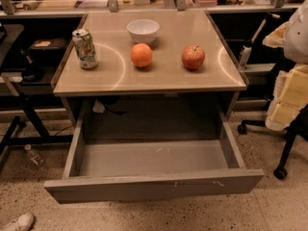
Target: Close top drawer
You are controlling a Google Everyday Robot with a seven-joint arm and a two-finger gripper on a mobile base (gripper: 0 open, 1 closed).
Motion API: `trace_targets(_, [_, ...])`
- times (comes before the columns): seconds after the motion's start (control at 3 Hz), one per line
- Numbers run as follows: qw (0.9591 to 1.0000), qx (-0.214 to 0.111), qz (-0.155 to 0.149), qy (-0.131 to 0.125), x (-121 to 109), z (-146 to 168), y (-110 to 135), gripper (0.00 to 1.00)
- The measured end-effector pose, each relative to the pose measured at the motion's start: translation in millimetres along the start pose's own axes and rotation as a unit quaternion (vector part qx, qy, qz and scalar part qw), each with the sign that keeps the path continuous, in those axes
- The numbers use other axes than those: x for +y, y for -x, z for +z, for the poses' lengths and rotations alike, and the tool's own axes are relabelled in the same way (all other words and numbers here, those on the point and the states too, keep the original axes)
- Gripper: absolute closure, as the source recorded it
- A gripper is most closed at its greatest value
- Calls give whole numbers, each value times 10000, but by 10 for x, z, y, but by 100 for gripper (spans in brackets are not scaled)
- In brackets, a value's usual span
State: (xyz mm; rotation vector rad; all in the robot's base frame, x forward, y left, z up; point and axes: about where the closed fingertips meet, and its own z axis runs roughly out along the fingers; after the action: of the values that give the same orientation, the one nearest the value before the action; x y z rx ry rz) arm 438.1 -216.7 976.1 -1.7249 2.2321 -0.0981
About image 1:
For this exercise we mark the grey top drawer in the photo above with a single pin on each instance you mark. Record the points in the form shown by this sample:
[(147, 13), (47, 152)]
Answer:
[(136, 157)]

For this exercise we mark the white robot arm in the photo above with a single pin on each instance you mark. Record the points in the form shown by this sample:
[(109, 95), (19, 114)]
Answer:
[(290, 93)]

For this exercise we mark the grey drawer cabinet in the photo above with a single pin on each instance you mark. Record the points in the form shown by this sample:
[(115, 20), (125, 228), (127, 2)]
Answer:
[(116, 74)]

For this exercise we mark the orange fruit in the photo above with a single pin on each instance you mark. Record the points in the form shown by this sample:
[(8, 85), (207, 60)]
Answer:
[(141, 55)]

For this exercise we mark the red apple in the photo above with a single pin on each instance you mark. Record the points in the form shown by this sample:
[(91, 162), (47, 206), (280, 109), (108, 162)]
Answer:
[(193, 57)]

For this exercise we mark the white bowl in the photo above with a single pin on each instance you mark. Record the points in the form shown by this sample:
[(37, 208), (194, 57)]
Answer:
[(143, 30)]

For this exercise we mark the green white soda can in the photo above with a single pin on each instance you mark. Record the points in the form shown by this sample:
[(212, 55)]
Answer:
[(84, 48)]

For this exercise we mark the white spray bottle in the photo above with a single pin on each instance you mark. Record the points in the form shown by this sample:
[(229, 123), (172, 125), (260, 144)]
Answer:
[(245, 53)]

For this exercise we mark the black box with label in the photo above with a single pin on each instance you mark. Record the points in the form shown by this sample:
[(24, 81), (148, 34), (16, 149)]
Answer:
[(48, 50)]

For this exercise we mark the black joystick controller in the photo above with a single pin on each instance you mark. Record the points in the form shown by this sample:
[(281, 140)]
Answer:
[(32, 72)]

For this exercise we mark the plastic water bottle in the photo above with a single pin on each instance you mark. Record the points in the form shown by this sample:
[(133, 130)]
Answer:
[(34, 156)]

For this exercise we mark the black office chair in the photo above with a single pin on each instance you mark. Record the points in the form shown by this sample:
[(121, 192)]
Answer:
[(299, 127)]

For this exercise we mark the white shoe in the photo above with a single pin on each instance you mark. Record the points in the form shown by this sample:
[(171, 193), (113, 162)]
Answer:
[(22, 223)]

